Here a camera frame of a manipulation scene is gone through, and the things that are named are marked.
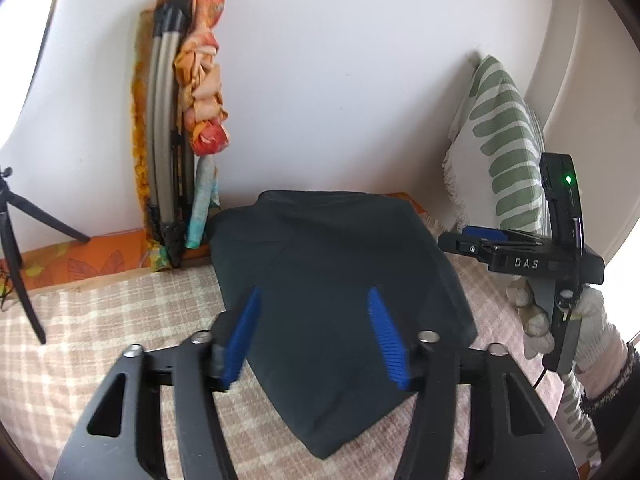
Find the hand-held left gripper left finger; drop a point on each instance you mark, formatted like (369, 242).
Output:
(242, 340)

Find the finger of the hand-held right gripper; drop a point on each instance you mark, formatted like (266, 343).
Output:
(480, 232)

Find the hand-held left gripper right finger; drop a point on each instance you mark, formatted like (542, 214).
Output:
(387, 340)

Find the dark pants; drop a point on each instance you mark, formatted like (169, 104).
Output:
(325, 260)

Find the person's right forearm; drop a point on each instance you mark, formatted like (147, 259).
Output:
(615, 380)

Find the person's right hand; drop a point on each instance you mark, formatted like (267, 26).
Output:
(537, 325)

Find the checked beige blanket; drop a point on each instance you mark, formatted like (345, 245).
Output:
(100, 320)

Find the teal patterned cloth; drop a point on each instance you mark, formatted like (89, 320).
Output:
(202, 200)

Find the orange patterned sheet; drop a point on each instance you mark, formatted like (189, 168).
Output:
(75, 260)

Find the orange fringed cloth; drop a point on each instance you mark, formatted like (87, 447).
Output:
(137, 135)

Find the black tripod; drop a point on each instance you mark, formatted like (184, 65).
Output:
(10, 240)

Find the orange floral cloth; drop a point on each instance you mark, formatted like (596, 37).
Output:
(205, 85)

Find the folded metal chair frame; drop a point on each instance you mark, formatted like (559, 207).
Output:
(159, 110)

